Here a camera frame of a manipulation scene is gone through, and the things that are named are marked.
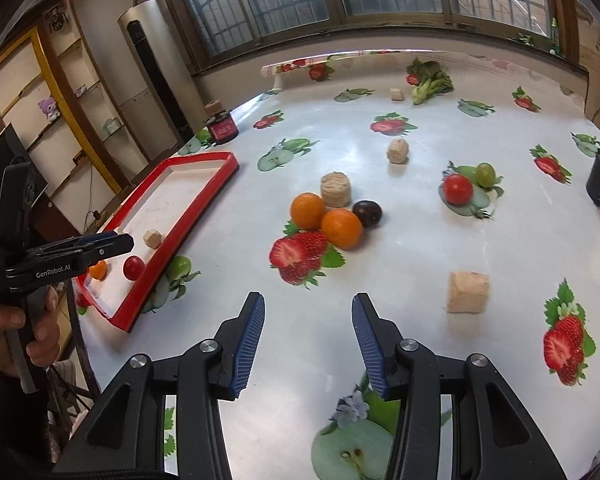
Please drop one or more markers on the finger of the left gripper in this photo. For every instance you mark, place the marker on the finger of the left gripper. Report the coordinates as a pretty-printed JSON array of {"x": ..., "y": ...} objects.
[
  {"x": 121, "y": 244},
  {"x": 97, "y": 238}
]

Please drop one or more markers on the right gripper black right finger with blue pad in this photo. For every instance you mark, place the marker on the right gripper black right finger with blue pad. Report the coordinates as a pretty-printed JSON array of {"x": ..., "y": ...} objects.
[{"x": 493, "y": 435}]

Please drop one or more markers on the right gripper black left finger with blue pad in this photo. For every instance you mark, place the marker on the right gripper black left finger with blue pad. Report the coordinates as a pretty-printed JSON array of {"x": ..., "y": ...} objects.
[{"x": 122, "y": 437}]

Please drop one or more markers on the red tomato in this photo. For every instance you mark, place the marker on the red tomato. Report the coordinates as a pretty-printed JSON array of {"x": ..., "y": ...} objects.
[{"x": 133, "y": 268}]

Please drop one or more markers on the beige foam block small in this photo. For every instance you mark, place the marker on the beige foam block small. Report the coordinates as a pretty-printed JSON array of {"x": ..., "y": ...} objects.
[{"x": 152, "y": 238}]

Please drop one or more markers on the orange of pair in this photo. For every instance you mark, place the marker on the orange of pair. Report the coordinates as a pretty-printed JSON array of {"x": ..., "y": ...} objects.
[
  {"x": 342, "y": 228},
  {"x": 307, "y": 211}
]

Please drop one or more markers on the red tomato mid table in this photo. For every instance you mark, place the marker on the red tomato mid table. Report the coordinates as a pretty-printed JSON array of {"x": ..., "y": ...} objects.
[{"x": 457, "y": 189}]

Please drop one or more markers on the green grape fruit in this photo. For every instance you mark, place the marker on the green grape fruit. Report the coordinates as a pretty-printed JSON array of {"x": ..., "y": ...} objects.
[{"x": 485, "y": 175}]

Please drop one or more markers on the red rimmed white tray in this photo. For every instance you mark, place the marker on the red rimmed white tray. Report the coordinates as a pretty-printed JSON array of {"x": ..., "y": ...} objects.
[{"x": 170, "y": 200}]

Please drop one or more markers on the purple plush toy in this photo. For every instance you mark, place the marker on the purple plush toy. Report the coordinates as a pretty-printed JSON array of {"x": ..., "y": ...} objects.
[{"x": 49, "y": 109}]

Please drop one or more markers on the white tower air conditioner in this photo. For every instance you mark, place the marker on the white tower air conditioner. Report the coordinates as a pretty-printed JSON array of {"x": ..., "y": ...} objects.
[{"x": 160, "y": 62}]

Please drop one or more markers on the large beige foam block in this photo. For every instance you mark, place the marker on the large beige foam block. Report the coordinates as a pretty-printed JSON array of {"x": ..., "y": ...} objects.
[{"x": 468, "y": 292}]

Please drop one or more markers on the dark jar red label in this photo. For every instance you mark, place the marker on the dark jar red label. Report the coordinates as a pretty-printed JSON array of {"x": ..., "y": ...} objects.
[{"x": 219, "y": 123}]

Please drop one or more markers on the beige foam cylinder upright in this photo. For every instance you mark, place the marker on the beige foam cylinder upright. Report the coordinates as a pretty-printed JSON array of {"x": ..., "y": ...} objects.
[{"x": 336, "y": 189}]

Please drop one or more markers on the fruit print tablecloth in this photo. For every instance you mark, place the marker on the fruit print tablecloth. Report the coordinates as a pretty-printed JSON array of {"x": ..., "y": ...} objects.
[{"x": 535, "y": 234}]

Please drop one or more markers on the dark purple plum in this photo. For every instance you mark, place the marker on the dark purple plum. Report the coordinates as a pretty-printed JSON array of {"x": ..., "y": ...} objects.
[{"x": 368, "y": 212}]

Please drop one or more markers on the barred window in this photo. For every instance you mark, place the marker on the barred window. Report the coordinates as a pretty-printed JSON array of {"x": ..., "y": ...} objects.
[{"x": 215, "y": 31}]

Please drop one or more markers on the beige foam cylinder far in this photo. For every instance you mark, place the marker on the beige foam cylinder far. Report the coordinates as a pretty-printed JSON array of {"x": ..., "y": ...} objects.
[{"x": 397, "y": 151}]

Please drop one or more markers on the small beige cube far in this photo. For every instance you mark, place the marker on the small beige cube far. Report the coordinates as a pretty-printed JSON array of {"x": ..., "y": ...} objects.
[{"x": 396, "y": 94}]

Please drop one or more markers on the green leafy vegetable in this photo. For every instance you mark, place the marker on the green leafy vegetable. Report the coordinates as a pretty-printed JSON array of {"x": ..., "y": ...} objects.
[{"x": 428, "y": 80}]

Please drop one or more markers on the green bottle on sill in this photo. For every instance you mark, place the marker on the green bottle on sill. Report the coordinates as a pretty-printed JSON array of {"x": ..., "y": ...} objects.
[{"x": 554, "y": 38}]

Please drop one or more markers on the wooden wall shelf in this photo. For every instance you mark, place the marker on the wooden wall shelf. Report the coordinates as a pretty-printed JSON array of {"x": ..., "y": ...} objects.
[{"x": 89, "y": 157}]

